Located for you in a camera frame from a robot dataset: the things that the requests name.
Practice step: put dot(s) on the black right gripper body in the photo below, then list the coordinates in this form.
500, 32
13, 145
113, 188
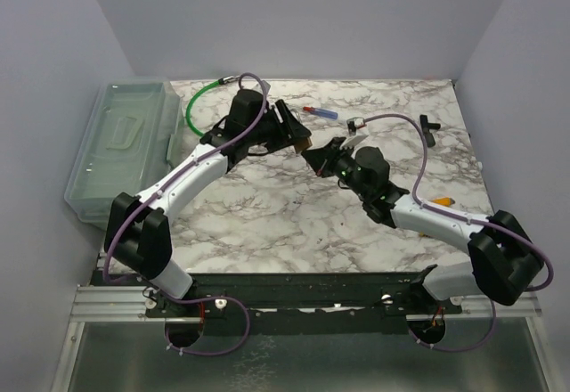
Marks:
340, 163

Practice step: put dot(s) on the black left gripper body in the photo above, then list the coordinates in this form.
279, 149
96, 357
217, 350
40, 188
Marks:
275, 134

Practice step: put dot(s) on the brass padlock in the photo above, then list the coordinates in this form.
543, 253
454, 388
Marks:
302, 145

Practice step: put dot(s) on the green cable lock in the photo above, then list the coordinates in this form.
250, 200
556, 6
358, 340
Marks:
188, 110

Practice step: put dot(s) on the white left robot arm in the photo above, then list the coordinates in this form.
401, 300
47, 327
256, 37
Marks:
138, 231

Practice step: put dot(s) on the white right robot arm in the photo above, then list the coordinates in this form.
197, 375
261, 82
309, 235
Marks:
501, 265

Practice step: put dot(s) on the blue red small screwdriver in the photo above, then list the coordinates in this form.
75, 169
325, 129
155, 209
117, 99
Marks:
322, 113

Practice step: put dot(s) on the black T-shaped tool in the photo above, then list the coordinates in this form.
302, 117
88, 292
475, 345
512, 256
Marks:
428, 128

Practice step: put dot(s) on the yellow utility knife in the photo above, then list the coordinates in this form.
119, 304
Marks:
445, 201

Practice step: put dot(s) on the clear plastic storage box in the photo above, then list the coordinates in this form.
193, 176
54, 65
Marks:
133, 139

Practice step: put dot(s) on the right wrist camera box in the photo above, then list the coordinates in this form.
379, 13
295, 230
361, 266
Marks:
357, 132

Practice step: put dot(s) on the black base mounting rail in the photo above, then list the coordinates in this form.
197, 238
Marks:
299, 304

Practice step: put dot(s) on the aluminium extrusion rail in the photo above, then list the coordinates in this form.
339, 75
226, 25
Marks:
108, 304

